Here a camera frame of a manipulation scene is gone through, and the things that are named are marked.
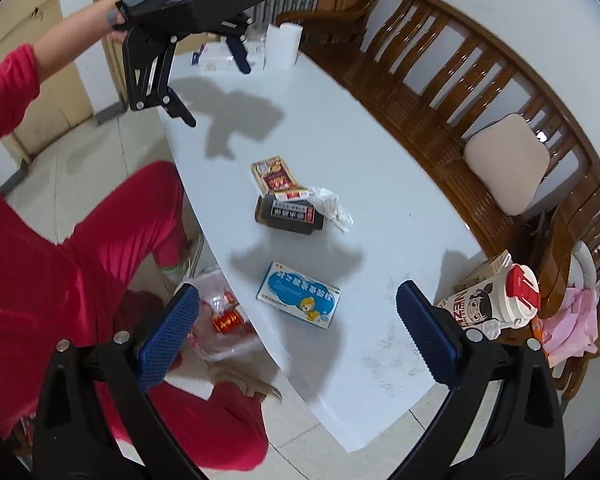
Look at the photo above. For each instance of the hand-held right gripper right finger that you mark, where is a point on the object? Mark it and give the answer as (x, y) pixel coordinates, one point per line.
(426, 335)

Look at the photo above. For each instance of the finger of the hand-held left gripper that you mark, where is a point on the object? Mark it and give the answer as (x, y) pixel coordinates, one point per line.
(240, 57)
(177, 110)

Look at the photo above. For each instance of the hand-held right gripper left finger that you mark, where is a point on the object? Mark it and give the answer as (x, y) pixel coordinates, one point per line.
(169, 340)

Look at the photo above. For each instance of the plastic bag waste bin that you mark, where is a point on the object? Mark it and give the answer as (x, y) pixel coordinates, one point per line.
(225, 345)

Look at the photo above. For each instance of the red cigarette box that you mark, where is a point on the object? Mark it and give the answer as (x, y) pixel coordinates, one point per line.
(227, 320)

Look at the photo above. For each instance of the blue medicine box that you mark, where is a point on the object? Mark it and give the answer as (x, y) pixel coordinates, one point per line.
(300, 302)

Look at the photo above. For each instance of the person's left forearm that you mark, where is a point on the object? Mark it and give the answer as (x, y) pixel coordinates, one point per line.
(65, 45)

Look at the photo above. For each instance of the person's left hand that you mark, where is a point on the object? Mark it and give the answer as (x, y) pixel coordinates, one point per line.
(112, 5)

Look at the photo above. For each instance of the white tissue box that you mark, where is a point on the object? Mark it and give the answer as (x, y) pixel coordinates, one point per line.
(215, 55)

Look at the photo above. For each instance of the white paper roll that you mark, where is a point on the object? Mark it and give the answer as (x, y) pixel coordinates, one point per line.
(282, 45)

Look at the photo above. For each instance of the white cartoon tumbler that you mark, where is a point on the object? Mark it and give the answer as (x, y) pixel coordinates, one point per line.
(485, 305)

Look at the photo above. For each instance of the person's left shoe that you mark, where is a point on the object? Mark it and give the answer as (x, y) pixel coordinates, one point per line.
(187, 260)

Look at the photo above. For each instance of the person's shoe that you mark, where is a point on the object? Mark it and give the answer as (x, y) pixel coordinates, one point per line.
(247, 382)
(187, 260)

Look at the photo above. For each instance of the beige carton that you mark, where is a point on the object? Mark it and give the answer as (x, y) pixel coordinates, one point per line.
(482, 270)

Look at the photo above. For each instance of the person's right shoe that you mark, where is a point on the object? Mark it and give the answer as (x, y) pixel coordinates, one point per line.
(247, 382)

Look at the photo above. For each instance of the orange packet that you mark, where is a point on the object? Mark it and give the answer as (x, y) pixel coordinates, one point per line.
(542, 335)

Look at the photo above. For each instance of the brown and gold box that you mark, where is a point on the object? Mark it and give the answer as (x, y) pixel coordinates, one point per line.
(275, 175)

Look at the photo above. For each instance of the person in red clothes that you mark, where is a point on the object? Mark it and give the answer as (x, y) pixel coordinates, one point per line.
(55, 285)

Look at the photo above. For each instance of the small cream red box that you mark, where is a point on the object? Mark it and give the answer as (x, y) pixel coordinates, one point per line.
(292, 194)

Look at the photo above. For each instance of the pink plastic bag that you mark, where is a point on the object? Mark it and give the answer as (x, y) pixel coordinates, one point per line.
(572, 325)

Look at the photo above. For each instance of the black box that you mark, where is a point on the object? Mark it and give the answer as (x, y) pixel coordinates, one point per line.
(287, 217)

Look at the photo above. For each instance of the crumpled white tissue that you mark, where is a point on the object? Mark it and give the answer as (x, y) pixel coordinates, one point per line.
(332, 207)

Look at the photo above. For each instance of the grey cloth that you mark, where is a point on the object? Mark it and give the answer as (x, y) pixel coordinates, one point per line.
(587, 260)

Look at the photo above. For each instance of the beige cushion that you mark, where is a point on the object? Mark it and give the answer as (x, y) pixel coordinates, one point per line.
(505, 162)

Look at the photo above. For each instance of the wooden armchair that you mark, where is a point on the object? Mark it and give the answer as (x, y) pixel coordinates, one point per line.
(580, 220)

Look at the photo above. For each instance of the wooden sofa bench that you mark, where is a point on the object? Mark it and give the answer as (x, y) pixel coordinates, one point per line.
(430, 85)

